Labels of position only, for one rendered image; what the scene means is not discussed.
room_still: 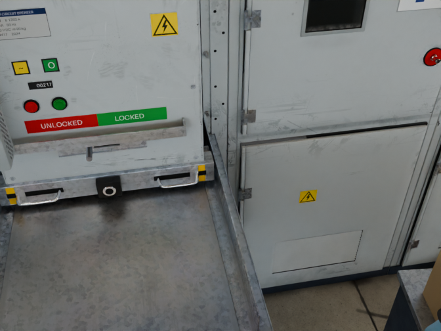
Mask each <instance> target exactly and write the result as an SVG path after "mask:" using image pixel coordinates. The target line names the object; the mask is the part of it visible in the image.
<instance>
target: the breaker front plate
mask: <svg viewBox="0 0 441 331"><path fill-rule="evenodd" d="M38 8H45V11H46V14H47V20H48V23H49V28H50V31H51V36H48V37H32V38H23V39H8V40H0V106H1V109H2V112H3V115H4V118H5V121H6V124H7V127H8V130H9V133H10V137H11V140H12V143H13V144H20V143H32V142H39V141H50V140H57V139H69V138H75V137H87V136H93V135H105V134H112V133H124V132H130V131H142V130H149V129H160V128H166V127H178V126H182V118H183V117H184V120H185V124H186V136H185V137H174V138H168V139H156V140H150V141H138V142H131V143H120V144H115V145H109V146H98V147H94V148H93V159H92V161H90V162H88V161H87V160H86V148H73V149H67V150H55V151H49V152H38V153H31V154H20V155H14V159H13V163H12V167H11V170H8V171H3V175H4V177H5V180H6V182H7V184H12V183H23V182H29V181H40V180H45V179H56V178H63V177H73V176H79V175H90V174H96V173H107V172H113V171H123V170H130V169H140V168H146V167H157V166H168V165H173V164H184V163H190V162H201V161H203V152H202V128H201V83H200V39H199V16H198V0H0V11H11V10H20V9H38ZM170 12H177V21H178V35H166V36H158V37H152V26H151V18H150V15H151V14H161V13H170ZM46 58H57V61H58V66H59V70H60V71H59V72H46V73H44V70H43V65H42V62H41V59H46ZM23 60H27V61H28V66H29V69H30V74H24V75H17V76H16V75H15V74H14V70H13V68H12V64H11V62H16V61H23ZM38 81H52V85H53V88H46V89H33V90H30V89H29V86H28V83H30V82H38ZM55 97H63V98H65V99H66V100H67V102H68V105H67V107H66V108H65V109H64V110H56V109H54V108H53V107H52V104H51V102H52V100H53V98H55ZM30 99H32V100H36V101H37V102H38V103H39V106H40V107H39V111H37V112H36V113H29V112H27V111H25V110H24V102H25V101H26V100H30ZM159 107H166V108H167V119H166V120H154V121H142V122H135V123H123V124H116V125H104V126H97V127H86V128H79V129H67V130H60V131H48V132H41V133H29V134H28V132H27V130H26V126H25V123H24V122H25V121H32V120H44V119H51V118H63V117H70V116H82V115H89V114H101V113H108V112H121V111H128V110H140V109H147V108H159Z"/></svg>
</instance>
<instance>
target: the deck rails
mask: <svg viewBox="0 0 441 331"><path fill-rule="evenodd" d="M203 145H208V146H209V150H210V151H211V153H212V157H213V161H214V165H215V169H214V176H215V179H214V180H211V181H204V185H205V190H206V193H207V198H208V201H209V207H210V210H211V215H212V218H213V222H214V226H215V231H216V234H217V239H218V242H219V248H220V252H221V255H222V260H223V263H224V269H225V272H226V277H227V280H228V285H229V288H230V293H231V296H232V301H233V304H234V309H235V313H236V318H237V321H238V326H239V329H240V331H260V328H259V322H260V313H259V309H258V306H257V302H256V299H255V295H254V292H253V288H252V285H251V281H250V278H249V274H248V271H247V267H246V264H245V260H244V257H243V253H242V249H241V246H240V242H239V239H238V235H237V232H236V228H235V225H234V221H233V218H232V214H231V211H230V207H229V204H228V200H227V197H226V193H225V190H224V186H223V183H222V179H221V175H220V172H219V168H218V165H217V161H216V157H215V153H214V151H213V147H212V144H211V139H210V137H209V133H208V130H207V126H206V123H205V118H204V116H203ZM15 206H16V204H15V205H9V206H1V204H0V299H1V292H2V287H3V279H4V275H5V267H6V263H7V255H8V250H9V243H10V238H11V230H12V223H13V218H14V211H15Z"/></svg>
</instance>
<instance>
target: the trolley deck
mask: <svg viewBox="0 0 441 331"><path fill-rule="evenodd" d="M209 137H210V139H211V144H212V147H213V151H214V153H215V158H216V161H217V165H218V168H219V172H220V176H221V179H222V183H223V186H224V190H225V193H226V197H227V200H228V204H229V207H230V211H231V214H232V218H233V221H234V225H235V228H236V232H237V235H238V239H239V242H240V246H241V250H242V253H243V257H244V260H245V264H246V267H247V271H248V274H249V278H250V281H251V285H252V288H253V292H254V295H255V299H256V302H257V306H258V309H259V313H260V322H259V328H260V331H274V330H273V327H272V323H271V320H270V317H269V314H268V309H267V307H266V303H265V300H264V296H263V293H262V290H261V286H260V283H259V280H258V276H257V273H256V270H255V266H254V263H253V259H252V257H251V252H250V250H249V246H248V243H247V239H246V237H245V233H244V230H243V226H242V222H241V219H240V215H239V213H238V209H237V206H236V202H235V199H234V195H233V193H232V189H231V186H230V182H229V180H228V176H227V173H226V169H225V166H224V162H223V160H222V156H221V152H220V149H219V145H218V142H217V138H216V136H215V134H214V135H210V136H209ZM122 193H123V194H122V195H121V196H111V197H105V198H99V197H98V195H97V194H95V195H88V196H78V197H73V198H63V199H58V200H57V201H56V202H51V203H46V204H36V205H30V206H19V205H18V204H16V206H15V211H14V218H13V223H12V230H11V235H10V243H9V250H8V255H7V263H6V267H5V275H4V279H3V287H2V292H1V299H0V331H240V329H239V326H238V321H237V318H236V313H235V309H234V304H233V301H232V296H231V293H230V288H229V285H228V280H227V277H226V272H225V269H224V263H223V260H222V255H221V251H220V248H219V242H218V239H217V234H216V231H215V226H214V222H213V218H212V215H211V210H210V207H209V201H208V198H207V193H206V190H205V185H204V182H203V181H201V182H198V183H197V184H195V185H189V186H184V187H173V188H161V187H153V188H143V189H136V190H126V191H122Z"/></svg>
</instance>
